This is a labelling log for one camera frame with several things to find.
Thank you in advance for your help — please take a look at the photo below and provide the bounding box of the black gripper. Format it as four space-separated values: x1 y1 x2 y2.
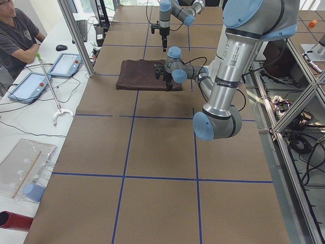
159 26 170 52
163 71 173 91

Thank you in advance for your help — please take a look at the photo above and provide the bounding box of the dark brown t-shirt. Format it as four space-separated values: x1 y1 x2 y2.
116 59 168 91

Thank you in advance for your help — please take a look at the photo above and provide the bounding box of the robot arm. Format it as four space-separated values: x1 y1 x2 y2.
151 0 206 52
164 1 300 140

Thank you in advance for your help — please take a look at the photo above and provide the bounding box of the black keyboard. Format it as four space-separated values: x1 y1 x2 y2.
75 20 88 42

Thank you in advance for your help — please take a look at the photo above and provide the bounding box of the far blue teach pendant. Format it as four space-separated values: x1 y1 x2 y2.
47 53 82 78

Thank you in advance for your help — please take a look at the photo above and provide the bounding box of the blue teach pendant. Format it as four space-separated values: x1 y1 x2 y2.
47 53 82 78
8 72 48 104

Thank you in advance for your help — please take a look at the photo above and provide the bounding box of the black computer mouse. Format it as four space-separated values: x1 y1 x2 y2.
55 44 68 51

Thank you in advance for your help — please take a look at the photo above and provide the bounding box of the reacher grabber stick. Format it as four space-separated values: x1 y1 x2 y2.
36 52 74 127

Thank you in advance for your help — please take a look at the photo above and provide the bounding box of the near blue teach pendant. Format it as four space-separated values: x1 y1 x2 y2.
8 72 48 104

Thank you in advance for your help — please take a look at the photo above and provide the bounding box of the seated man grey shirt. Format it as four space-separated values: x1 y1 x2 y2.
1 1 45 79

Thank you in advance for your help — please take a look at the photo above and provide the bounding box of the clear plastic bag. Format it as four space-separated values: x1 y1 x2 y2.
1 139 57 202

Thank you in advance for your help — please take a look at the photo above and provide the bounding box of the blue plastic cup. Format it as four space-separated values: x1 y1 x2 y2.
23 184 45 202

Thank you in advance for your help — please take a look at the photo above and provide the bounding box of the red cylinder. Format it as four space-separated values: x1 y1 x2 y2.
1 211 34 232

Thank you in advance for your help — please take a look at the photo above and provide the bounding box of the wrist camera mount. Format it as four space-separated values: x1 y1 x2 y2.
150 21 160 34
154 63 165 80

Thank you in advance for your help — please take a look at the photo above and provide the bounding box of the white camera pole base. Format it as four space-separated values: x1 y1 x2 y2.
200 66 210 76

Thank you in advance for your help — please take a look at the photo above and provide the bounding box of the aluminium frame post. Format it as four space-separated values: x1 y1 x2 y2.
57 0 95 77

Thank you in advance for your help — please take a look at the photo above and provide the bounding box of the bundle of cables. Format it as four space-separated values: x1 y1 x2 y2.
269 94 298 120

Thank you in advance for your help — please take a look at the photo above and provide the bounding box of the aluminium frame rail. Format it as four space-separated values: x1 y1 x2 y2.
241 30 325 244

